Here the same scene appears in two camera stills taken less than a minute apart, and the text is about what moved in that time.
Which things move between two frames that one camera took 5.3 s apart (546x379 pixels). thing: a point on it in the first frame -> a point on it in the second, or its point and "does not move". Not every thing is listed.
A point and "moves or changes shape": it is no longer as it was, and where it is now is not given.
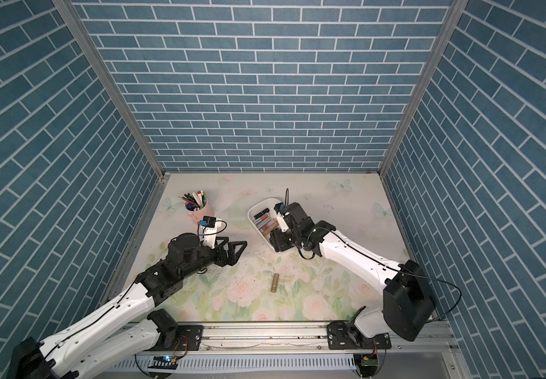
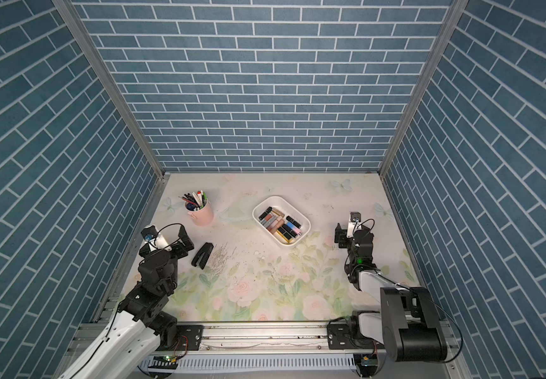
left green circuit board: [163, 362] does not move
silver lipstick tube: [260, 223] moves or changes shape
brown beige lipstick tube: [269, 229] moves or changes shape
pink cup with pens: [195, 200] does not move
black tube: [259, 215] moves or changes shape
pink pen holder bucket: [198, 215] does not move
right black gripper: [278, 240] -> [341, 238]
